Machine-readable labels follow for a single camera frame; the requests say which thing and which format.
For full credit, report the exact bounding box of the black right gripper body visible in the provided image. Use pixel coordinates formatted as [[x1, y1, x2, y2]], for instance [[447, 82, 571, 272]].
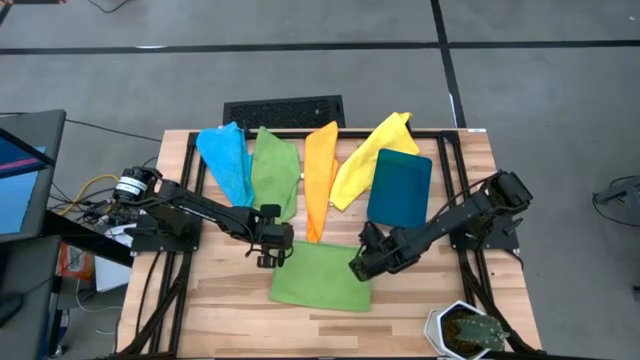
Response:
[[359, 226, 417, 275]]

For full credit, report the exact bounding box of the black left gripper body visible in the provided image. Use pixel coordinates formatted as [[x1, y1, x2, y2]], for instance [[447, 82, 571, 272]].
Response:
[[249, 217, 296, 257]]

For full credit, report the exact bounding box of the green microfiber towel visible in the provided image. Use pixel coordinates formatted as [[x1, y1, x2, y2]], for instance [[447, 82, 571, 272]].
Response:
[[249, 126, 303, 224], [268, 240, 374, 314]]

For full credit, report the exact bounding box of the teal plastic bin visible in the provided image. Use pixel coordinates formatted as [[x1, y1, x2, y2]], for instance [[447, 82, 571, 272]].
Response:
[[366, 148, 434, 230]]

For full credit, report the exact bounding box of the orange microfiber towel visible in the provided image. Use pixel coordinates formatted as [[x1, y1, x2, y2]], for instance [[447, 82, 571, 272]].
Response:
[[303, 120, 341, 245]]

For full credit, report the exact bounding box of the yellow microfiber towel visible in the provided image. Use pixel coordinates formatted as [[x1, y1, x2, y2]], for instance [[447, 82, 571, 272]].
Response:
[[328, 111, 421, 213]]

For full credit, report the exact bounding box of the blue microfiber towel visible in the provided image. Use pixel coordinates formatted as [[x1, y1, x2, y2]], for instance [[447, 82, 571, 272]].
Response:
[[195, 121, 256, 209]]

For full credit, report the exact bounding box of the white hexagonal plant pot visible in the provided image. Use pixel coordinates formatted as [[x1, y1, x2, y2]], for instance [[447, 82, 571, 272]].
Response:
[[423, 299, 507, 360]]

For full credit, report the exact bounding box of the green cactus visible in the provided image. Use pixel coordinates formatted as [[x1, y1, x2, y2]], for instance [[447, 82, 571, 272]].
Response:
[[452, 313, 512, 353]]

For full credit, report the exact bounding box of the white power strip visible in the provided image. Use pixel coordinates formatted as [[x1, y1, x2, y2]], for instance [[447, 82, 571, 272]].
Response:
[[102, 222, 137, 250]]

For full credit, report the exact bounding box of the orange cardboard box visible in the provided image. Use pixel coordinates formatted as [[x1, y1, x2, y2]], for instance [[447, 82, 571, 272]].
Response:
[[58, 242, 96, 281]]

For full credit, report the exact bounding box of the dark side desk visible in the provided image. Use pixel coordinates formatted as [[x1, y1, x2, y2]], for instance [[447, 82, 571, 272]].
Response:
[[0, 209, 135, 360]]

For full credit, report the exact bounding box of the computer monitor with blue screen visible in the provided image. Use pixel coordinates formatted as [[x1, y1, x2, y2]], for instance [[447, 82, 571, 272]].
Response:
[[0, 108, 68, 245]]

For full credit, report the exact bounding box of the black aluminium table frame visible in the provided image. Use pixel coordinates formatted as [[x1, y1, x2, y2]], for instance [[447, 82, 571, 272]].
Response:
[[115, 128, 554, 360]]

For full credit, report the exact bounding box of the black floor cable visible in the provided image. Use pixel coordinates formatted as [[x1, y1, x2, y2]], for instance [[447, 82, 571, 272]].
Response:
[[64, 118, 164, 144], [88, 0, 132, 14]]

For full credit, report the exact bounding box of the yellow cable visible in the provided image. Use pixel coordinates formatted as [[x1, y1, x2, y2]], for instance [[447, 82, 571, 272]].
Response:
[[57, 173, 121, 217]]

